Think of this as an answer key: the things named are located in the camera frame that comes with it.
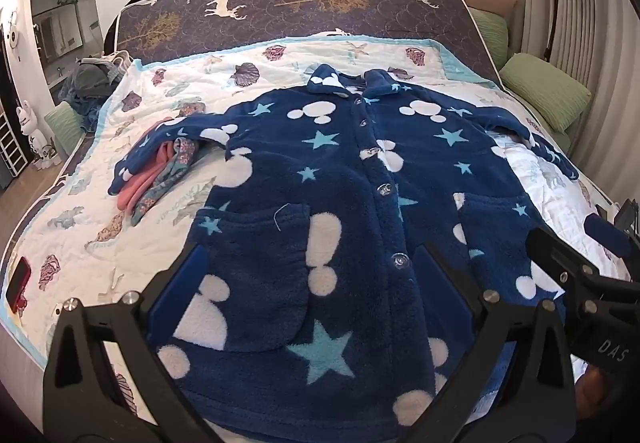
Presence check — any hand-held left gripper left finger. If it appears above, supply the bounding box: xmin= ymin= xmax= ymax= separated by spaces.
xmin=42 ymin=241 xmax=226 ymax=443

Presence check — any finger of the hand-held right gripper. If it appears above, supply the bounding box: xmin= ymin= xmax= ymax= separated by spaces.
xmin=584 ymin=198 xmax=640 ymax=260
xmin=525 ymin=224 xmax=608 ymax=304

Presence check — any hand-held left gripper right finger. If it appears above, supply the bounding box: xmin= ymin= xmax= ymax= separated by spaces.
xmin=400 ymin=242 xmax=583 ymax=443

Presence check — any blue fleece pajama top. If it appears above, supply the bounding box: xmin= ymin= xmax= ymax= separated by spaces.
xmin=107 ymin=63 xmax=581 ymax=424

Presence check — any pile of grey blue clothes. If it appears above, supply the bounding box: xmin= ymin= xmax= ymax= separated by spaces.
xmin=60 ymin=56 xmax=126 ymax=131

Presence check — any person's right hand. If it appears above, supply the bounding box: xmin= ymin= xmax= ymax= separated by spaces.
xmin=574 ymin=363 xmax=608 ymax=419

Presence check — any small green pillow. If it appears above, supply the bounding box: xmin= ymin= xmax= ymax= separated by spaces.
xmin=549 ymin=127 xmax=575 ymax=155

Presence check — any pink cloth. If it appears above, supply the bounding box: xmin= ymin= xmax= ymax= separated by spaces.
xmin=117 ymin=138 xmax=173 ymax=211

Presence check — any white seashell print quilt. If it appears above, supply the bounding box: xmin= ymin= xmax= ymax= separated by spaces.
xmin=0 ymin=37 xmax=632 ymax=443

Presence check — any floral cloth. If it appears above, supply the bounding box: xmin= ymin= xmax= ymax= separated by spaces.
xmin=131 ymin=138 xmax=201 ymax=226

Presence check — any red phone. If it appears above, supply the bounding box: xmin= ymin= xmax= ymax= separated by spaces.
xmin=5 ymin=257 xmax=32 ymax=308

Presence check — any large green pillow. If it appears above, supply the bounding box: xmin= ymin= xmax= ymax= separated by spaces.
xmin=500 ymin=53 xmax=592 ymax=131

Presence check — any white bear figurine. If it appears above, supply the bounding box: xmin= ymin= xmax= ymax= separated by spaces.
xmin=15 ymin=99 xmax=56 ymax=169

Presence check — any white pleated curtain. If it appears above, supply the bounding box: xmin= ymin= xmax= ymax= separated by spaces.
xmin=492 ymin=0 xmax=636 ymax=204

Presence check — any white rack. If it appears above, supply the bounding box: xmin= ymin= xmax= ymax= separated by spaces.
xmin=0 ymin=106 xmax=25 ymax=176

